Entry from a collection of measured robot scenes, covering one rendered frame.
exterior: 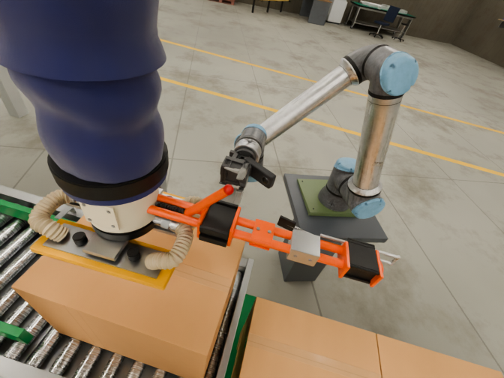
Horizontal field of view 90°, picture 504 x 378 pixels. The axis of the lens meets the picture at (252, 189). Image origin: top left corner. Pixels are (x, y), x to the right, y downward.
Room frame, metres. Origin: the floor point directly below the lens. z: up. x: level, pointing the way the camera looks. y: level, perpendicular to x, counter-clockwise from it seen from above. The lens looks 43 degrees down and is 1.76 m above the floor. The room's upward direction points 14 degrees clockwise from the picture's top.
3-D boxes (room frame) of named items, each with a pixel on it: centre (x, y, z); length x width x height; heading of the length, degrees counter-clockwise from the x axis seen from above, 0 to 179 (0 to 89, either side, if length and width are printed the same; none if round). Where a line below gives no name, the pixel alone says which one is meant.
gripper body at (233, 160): (0.61, 0.06, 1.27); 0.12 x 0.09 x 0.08; 177
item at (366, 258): (0.37, -0.29, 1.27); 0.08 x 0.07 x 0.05; 87
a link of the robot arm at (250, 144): (0.69, 0.04, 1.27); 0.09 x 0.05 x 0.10; 87
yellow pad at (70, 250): (0.31, 0.31, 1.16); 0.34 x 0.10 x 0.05; 87
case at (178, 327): (0.41, 0.29, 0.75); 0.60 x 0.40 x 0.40; 85
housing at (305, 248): (0.38, -0.16, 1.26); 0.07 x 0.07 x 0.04; 87
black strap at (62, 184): (0.41, 0.31, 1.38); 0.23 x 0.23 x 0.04
